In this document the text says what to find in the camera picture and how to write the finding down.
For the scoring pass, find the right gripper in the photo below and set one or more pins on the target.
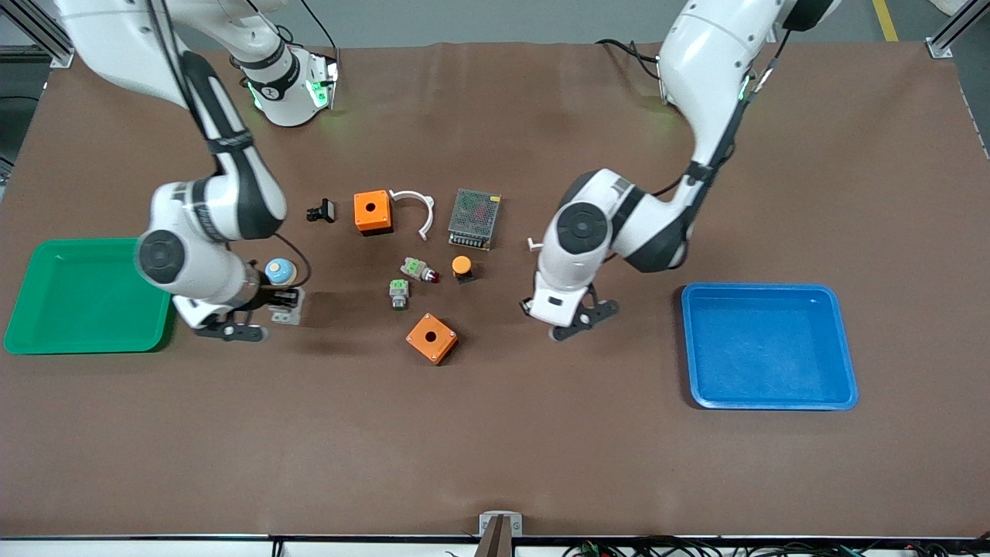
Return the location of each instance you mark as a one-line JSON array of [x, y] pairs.
[[272, 297]]

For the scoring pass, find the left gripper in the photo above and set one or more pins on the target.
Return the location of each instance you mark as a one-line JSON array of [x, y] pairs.
[[524, 305]]

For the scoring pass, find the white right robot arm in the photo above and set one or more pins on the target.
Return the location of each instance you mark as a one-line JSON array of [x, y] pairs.
[[116, 39]]

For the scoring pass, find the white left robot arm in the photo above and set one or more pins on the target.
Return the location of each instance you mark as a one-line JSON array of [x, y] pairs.
[[711, 62]]

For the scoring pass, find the blue round dome button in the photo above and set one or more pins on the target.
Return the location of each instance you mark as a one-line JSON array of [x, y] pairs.
[[280, 271]]

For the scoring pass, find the orange cap push button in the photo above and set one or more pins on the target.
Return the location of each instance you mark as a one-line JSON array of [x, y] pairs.
[[462, 267]]

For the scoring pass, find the green white contact block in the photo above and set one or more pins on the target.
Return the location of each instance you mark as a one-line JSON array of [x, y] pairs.
[[399, 294]]

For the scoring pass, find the metal mesh power supply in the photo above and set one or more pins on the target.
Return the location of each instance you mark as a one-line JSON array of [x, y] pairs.
[[474, 219]]

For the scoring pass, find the orange button box with hole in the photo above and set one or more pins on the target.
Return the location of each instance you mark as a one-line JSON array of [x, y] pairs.
[[431, 339], [373, 213]]

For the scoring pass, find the red tipped indicator lamp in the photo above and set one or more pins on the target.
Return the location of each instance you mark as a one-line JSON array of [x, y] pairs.
[[418, 269]]

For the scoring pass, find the green plastic tray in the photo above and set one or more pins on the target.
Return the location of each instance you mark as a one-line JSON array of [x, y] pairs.
[[77, 302]]

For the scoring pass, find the blue plastic tray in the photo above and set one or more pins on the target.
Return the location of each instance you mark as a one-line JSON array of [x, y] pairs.
[[769, 348]]

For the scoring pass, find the small white curved clamp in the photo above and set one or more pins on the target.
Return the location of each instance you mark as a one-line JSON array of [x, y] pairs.
[[428, 213]]

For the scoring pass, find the small black switch part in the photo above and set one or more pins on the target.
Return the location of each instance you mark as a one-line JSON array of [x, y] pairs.
[[322, 210]]

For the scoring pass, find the aluminium frame post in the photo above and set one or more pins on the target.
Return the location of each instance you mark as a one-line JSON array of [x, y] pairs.
[[35, 31], [945, 42]]

